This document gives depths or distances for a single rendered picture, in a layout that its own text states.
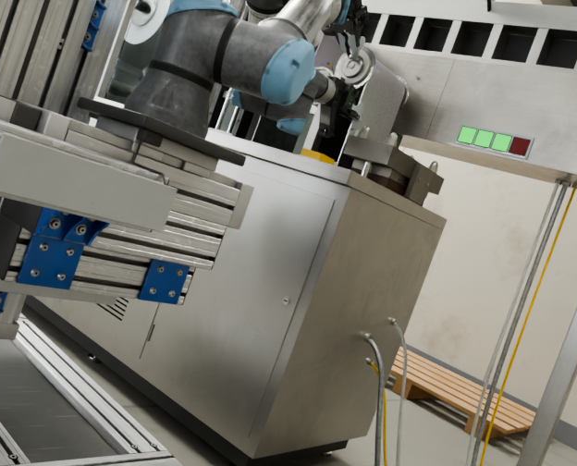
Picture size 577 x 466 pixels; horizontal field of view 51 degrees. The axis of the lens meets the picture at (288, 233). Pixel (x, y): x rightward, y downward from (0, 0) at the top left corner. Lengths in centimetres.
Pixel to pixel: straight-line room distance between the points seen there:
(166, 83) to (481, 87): 134
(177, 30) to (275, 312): 84
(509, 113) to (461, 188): 235
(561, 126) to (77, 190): 156
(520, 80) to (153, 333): 142
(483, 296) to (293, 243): 272
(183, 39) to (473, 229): 345
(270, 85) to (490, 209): 337
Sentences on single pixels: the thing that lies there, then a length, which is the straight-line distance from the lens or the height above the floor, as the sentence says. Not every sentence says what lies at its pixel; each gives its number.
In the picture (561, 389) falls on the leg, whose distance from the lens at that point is 210.
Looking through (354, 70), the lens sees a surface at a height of 123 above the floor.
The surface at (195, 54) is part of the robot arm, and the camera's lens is 106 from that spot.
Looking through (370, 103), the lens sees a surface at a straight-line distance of 201.
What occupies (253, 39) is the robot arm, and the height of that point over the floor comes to 100.
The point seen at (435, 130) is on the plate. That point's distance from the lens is 218.
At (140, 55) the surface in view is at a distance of 262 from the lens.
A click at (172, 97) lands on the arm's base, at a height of 87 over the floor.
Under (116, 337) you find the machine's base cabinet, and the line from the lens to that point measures 209.
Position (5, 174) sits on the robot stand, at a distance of 79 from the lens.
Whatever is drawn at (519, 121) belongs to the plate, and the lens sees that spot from 209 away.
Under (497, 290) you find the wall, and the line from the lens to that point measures 418.
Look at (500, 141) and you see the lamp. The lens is 208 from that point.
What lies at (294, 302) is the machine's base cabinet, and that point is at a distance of 160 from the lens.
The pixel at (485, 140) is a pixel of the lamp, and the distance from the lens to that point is 209.
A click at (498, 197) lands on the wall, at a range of 430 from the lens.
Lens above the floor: 76
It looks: 3 degrees down
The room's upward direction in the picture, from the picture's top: 20 degrees clockwise
